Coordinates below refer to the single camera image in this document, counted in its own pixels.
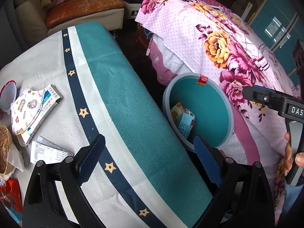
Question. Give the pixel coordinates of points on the white blue medicine box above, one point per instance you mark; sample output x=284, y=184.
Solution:
x=51, y=98

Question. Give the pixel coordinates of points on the cartoon print face mask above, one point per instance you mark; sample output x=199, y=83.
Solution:
x=26, y=109

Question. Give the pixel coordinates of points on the person's right hand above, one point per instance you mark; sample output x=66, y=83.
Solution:
x=299, y=158

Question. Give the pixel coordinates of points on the beige and orange sofa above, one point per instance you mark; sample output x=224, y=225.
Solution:
x=37, y=23

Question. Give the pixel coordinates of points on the teal round trash bin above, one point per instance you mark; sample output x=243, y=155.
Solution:
x=209, y=104

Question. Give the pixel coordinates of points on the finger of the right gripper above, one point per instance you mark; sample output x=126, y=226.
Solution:
x=257, y=94

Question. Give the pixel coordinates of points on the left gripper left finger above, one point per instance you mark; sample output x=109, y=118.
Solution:
x=87, y=158

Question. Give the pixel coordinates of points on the folded paper leaflet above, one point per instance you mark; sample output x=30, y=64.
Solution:
x=44, y=150

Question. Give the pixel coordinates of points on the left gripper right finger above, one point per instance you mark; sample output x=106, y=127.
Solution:
x=211, y=159

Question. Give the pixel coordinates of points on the teal and white table cloth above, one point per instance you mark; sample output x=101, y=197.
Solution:
x=144, y=178

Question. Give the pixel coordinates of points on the teal glass cabinet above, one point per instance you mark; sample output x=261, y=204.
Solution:
x=279, y=26

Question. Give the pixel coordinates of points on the pink floral bed sheet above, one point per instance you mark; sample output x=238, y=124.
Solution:
x=204, y=37

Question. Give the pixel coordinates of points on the blue carton in bin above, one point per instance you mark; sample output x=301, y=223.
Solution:
x=185, y=123

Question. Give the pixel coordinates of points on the orange oreo wrapper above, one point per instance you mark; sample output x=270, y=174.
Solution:
x=11, y=194

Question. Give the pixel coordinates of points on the yellow snack bag in bin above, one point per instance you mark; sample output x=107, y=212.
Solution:
x=177, y=112

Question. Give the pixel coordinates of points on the white tissue paper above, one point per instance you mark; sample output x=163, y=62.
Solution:
x=15, y=158

